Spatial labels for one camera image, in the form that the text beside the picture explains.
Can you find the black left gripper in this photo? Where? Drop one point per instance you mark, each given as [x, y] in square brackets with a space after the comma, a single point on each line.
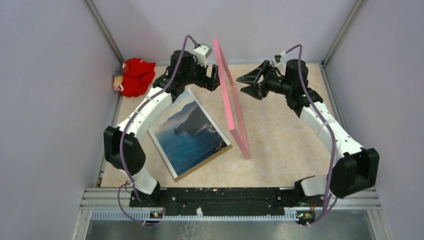
[210, 83]

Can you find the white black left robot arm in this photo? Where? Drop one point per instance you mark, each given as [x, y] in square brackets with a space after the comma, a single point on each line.
[122, 148]

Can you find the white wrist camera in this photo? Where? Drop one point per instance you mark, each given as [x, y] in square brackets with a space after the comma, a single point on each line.
[276, 61]
[201, 54]

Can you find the red crumpled cloth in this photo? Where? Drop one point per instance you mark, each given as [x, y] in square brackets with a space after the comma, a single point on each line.
[134, 77]

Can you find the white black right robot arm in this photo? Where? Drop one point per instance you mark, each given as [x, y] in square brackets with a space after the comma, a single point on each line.
[353, 167]

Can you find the seascape photo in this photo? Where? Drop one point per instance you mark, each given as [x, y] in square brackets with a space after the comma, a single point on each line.
[186, 136]

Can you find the aluminium front rail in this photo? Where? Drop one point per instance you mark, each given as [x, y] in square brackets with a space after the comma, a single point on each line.
[113, 203]

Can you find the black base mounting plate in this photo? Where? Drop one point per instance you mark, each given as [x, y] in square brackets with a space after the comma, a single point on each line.
[225, 201]

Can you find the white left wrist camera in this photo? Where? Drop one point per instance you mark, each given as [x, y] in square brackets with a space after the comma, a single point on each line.
[201, 54]

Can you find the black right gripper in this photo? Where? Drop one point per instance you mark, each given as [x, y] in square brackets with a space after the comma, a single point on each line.
[258, 91]

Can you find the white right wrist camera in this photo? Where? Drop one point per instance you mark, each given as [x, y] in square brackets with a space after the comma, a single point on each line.
[276, 61]

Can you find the pink wooden picture frame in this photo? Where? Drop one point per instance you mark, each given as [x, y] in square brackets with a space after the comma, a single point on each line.
[232, 106]

